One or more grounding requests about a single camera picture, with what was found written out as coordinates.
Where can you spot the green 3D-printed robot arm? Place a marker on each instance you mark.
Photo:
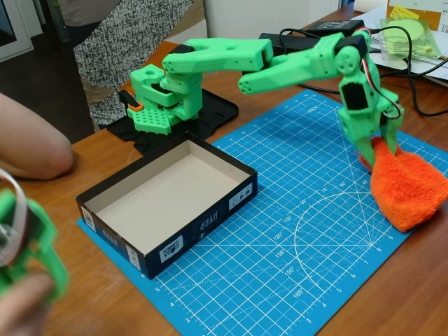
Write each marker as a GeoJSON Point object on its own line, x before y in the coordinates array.
{"type": "Point", "coordinates": [217, 56]}

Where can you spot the green plastic bag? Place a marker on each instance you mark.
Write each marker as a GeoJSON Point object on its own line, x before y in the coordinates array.
{"type": "Point", "coordinates": [409, 38]}

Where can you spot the yellow sticky note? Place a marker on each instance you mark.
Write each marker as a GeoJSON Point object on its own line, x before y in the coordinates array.
{"type": "Point", "coordinates": [404, 12]}

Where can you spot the black cardboard box tray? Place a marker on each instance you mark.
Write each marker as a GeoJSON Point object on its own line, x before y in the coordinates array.
{"type": "Point", "coordinates": [168, 196]}

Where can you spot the blue cutting mat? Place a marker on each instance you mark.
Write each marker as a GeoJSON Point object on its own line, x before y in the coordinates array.
{"type": "Point", "coordinates": [280, 217]}

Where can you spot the brown cardboard box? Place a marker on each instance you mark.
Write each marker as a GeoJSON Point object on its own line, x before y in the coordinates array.
{"type": "Point", "coordinates": [428, 8]}

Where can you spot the orange and black clamp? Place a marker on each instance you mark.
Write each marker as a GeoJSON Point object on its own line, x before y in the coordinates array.
{"type": "Point", "coordinates": [131, 101]}

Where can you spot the bare person forearm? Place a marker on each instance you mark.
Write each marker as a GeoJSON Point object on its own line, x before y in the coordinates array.
{"type": "Point", "coordinates": [31, 147]}

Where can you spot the white paper sheets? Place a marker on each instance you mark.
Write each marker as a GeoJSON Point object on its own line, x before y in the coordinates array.
{"type": "Point", "coordinates": [434, 70]}

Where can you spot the black power adapter with label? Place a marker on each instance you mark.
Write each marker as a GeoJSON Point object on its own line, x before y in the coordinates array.
{"type": "Point", "coordinates": [336, 26]}

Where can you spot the person hand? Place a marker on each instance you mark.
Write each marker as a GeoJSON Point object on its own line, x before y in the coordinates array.
{"type": "Point", "coordinates": [21, 311]}

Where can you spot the orange terry cloth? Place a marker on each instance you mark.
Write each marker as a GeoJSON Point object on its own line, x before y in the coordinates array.
{"type": "Point", "coordinates": [406, 189]}

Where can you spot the white framed glass door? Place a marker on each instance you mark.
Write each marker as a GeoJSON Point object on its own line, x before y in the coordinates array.
{"type": "Point", "coordinates": [17, 45]}

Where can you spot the green gripper black motor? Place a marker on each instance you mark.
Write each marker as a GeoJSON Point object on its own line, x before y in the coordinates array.
{"type": "Point", "coordinates": [358, 134]}

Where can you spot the person in patterned garment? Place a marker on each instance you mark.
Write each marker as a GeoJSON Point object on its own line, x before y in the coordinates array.
{"type": "Point", "coordinates": [112, 52]}

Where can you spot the black power adapter blue light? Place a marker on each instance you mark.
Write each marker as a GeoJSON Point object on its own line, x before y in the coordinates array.
{"type": "Point", "coordinates": [297, 42]}

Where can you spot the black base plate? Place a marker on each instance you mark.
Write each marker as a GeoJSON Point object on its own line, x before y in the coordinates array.
{"type": "Point", "coordinates": [217, 108]}

